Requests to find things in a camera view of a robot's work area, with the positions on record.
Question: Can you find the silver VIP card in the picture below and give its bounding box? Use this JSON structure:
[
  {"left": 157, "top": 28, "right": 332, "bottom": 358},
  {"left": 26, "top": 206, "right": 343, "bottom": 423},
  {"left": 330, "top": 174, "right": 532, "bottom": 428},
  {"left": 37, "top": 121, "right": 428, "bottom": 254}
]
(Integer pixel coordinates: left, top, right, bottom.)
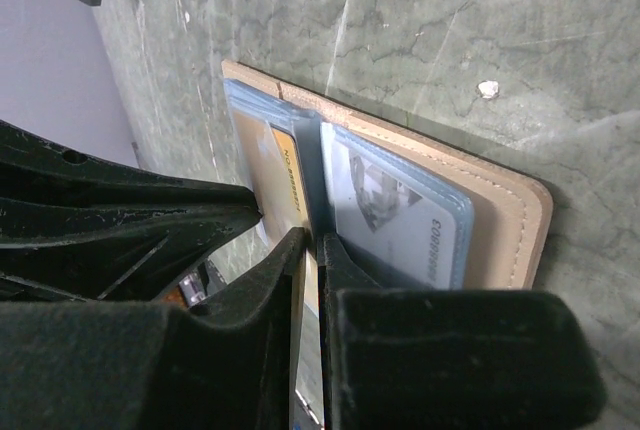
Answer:
[{"left": 327, "top": 141, "right": 456, "bottom": 289}]

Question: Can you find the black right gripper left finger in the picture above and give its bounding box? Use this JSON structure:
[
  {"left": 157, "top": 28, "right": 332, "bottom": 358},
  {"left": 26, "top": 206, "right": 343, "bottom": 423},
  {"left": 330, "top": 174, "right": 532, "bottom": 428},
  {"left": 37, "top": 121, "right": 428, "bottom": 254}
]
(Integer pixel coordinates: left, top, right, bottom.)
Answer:
[{"left": 1, "top": 228, "right": 306, "bottom": 429}]

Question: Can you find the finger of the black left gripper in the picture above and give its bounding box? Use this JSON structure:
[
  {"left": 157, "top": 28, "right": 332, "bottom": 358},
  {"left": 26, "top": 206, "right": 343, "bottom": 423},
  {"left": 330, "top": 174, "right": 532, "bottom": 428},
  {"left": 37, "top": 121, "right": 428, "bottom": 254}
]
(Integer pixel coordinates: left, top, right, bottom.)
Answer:
[
  {"left": 1, "top": 121, "right": 258, "bottom": 220},
  {"left": 1, "top": 200, "right": 261, "bottom": 300}
]

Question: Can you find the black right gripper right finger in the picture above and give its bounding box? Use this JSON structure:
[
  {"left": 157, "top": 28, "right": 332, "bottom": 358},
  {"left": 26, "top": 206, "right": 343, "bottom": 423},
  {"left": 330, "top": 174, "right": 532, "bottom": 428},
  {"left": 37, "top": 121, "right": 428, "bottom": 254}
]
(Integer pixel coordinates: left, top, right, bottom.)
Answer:
[{"left": 318, "top": 234, "right": 607, "bottom": 429}]

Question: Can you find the gold VIP card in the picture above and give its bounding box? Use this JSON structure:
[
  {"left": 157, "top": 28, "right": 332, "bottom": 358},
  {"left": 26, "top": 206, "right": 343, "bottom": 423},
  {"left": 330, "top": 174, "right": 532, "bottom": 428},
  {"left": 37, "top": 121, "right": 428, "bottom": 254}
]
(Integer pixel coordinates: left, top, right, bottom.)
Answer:
[{"left": 234, "top": 114, "right": 321, "bottom": 341}]

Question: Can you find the beige leather card holder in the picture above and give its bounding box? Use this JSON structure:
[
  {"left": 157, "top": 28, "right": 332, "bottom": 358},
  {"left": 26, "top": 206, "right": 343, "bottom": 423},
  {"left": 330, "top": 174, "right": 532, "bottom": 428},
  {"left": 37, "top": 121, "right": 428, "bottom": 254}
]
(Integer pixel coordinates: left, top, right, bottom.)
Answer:
[{"left": 222, "top": 60, "right": 553, "bottom": 290}]

